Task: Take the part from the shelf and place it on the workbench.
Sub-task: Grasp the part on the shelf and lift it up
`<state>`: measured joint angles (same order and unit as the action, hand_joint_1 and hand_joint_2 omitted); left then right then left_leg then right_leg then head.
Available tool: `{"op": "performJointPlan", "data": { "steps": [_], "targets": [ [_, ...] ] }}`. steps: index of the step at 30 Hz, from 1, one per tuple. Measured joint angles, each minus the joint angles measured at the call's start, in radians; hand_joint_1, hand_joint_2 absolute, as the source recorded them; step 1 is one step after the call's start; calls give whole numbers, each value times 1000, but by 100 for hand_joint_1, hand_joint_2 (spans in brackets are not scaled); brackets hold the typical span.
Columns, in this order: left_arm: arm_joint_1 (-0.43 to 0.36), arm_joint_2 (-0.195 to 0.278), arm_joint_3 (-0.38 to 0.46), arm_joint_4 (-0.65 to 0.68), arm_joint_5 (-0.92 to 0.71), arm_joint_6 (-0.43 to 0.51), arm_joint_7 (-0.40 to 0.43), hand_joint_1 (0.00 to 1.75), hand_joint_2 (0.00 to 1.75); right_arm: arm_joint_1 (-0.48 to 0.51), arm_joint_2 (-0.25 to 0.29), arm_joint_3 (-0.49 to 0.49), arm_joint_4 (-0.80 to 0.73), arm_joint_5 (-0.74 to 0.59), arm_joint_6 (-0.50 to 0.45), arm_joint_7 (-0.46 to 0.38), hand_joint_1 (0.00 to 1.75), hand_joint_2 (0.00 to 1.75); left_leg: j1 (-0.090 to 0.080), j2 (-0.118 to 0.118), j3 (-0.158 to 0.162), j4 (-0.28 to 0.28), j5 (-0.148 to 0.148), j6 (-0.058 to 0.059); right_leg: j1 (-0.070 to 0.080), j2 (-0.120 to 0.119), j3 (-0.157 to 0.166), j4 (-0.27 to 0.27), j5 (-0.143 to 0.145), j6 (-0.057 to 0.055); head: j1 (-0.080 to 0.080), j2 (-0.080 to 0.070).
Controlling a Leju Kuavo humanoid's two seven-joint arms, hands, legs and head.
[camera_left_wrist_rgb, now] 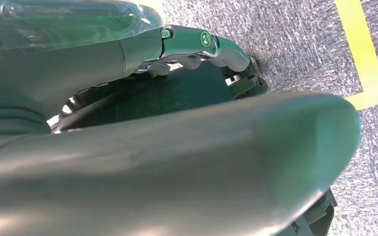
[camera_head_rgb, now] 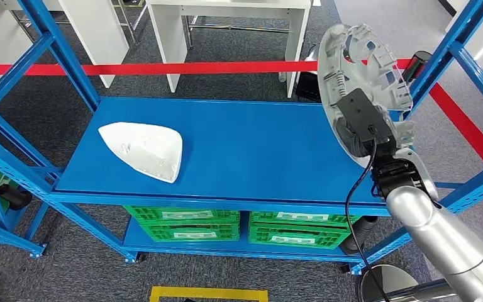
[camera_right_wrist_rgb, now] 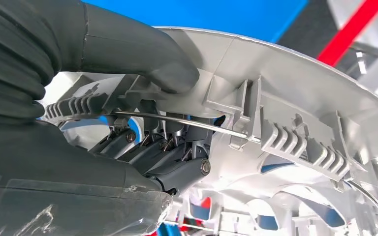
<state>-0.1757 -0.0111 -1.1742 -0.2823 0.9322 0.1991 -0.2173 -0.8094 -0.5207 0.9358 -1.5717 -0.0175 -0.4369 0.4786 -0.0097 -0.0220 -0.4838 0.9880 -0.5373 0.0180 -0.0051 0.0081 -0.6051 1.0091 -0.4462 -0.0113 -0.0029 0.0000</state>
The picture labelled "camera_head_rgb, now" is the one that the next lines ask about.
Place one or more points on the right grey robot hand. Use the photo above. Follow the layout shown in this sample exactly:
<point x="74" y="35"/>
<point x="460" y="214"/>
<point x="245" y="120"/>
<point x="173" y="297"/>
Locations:
<point x="347" y="139"/>

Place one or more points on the grey plastic wheel hubcap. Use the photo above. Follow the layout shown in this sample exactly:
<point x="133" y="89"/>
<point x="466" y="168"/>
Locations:
<point x="341" y="62"/>

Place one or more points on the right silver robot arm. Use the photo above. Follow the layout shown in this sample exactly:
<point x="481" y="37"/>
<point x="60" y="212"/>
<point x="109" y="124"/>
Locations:
<point x="441" y="237"/>

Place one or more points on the blue metal shelf rack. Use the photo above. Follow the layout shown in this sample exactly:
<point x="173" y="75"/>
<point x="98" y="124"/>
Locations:
<point x="37" y="250"/>
<point x="225" y="146"/>

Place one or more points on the black box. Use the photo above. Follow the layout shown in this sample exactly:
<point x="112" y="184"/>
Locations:
<point x="308" y="87"/>

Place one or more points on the red barrier belt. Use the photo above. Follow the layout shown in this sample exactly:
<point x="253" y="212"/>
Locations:
<point x="183" y="68"/>
<point x="462" y="121"/>

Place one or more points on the white plastic mirror cover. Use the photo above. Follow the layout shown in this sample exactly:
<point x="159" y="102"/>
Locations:
<point x="141" y="148"/>

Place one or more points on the yellow floor tape square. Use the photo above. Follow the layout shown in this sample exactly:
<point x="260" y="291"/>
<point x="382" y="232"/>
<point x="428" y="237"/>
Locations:
<point x="208" y="293"/>

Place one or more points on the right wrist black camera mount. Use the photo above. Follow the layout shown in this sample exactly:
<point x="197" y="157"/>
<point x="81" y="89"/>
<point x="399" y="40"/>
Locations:
<point x="362" y="112"/>

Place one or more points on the black-topped stanchion post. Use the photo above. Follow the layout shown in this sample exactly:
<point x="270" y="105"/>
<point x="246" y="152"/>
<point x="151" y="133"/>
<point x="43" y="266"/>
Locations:
<point x="418" y="62"/>

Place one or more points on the chrome stanchion post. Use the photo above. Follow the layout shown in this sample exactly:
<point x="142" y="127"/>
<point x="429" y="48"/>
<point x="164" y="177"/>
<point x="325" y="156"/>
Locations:
<point x="400" y="279"/>

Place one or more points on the chrome tube frame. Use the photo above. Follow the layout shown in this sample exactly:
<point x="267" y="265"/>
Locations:
<point x="237" y="29"/>
<point x="128" y="25"/>

